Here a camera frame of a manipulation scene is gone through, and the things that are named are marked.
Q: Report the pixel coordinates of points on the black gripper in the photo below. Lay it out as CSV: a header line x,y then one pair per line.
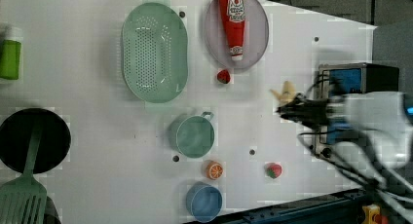
x,y
308,113

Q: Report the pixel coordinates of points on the yellow plush peeled banana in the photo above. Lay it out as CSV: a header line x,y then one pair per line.
x,y
286,95

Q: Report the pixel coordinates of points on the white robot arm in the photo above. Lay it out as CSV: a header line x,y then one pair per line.
x,y
383,118

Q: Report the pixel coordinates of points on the silver toaster oven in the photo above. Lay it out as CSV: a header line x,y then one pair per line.
x,y
351,78

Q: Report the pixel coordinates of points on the red green plush strawberry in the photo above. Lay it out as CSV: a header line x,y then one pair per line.
x,y
274,170

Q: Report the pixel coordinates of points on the dark red plush strawberry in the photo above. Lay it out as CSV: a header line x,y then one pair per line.
x,y
223,76

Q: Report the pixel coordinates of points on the grey round plate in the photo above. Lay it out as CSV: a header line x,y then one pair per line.
x,y
256,35

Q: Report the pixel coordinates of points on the yellow orange toy object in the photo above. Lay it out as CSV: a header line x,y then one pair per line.
x,y
373,215

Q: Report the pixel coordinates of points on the plush orange half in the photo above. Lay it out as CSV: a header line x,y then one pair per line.
x,y
214,170

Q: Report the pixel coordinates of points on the red plush ketchup bottle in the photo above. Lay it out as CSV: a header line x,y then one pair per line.
x,y
232,14

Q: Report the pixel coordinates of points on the blue cup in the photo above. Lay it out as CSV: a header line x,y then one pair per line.
x,y
203,202

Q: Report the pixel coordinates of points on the green oval colander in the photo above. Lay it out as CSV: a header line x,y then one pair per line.
x,y
155,50

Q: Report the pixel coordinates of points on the black round pan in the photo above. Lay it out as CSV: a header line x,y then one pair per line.
x,y
16,132

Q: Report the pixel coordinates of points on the green slotted spatula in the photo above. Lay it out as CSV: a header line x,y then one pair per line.
x,y
23,199

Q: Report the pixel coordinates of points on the green bottle white cap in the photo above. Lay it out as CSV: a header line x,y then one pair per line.
x,y
10,52

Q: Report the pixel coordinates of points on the blue metal frame rail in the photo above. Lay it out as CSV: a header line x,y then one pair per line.
x,y
336,208

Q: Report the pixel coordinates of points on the green cup with handle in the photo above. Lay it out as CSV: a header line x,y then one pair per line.
x,y
192,136

